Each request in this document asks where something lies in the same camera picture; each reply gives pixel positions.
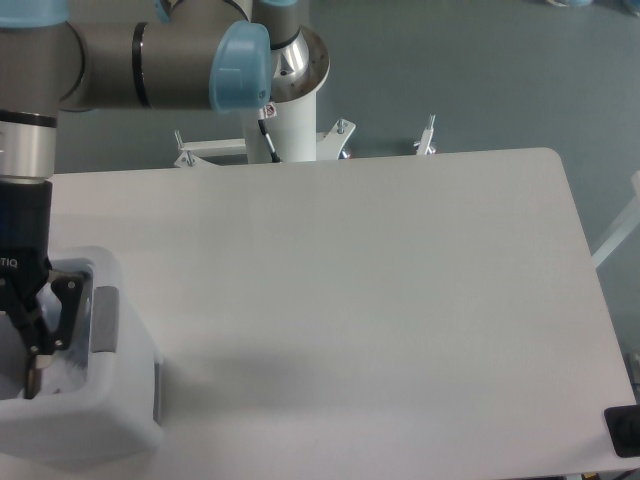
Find white trash can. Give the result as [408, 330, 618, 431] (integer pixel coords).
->
[1, 247, 163, 463]

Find white frame at right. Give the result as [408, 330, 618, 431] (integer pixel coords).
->
[591, 171, 639, 268]

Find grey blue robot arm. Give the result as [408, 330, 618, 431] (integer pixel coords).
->
[1, 1, 300, 399]

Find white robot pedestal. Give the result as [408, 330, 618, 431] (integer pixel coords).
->
[172, 27, 439, 169]

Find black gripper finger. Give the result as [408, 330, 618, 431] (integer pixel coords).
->
[9, 270, 90, 399]

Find black cable on pedestal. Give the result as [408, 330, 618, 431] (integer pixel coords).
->
[257, 117, 284, 164]

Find black device at table edge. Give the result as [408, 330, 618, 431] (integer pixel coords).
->
[604, 405, 639, 458]

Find clear crushed plastic bottle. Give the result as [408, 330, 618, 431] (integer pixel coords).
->
[38, 298, 91, 396]

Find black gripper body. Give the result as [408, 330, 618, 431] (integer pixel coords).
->
[1, 181, 53, 320]

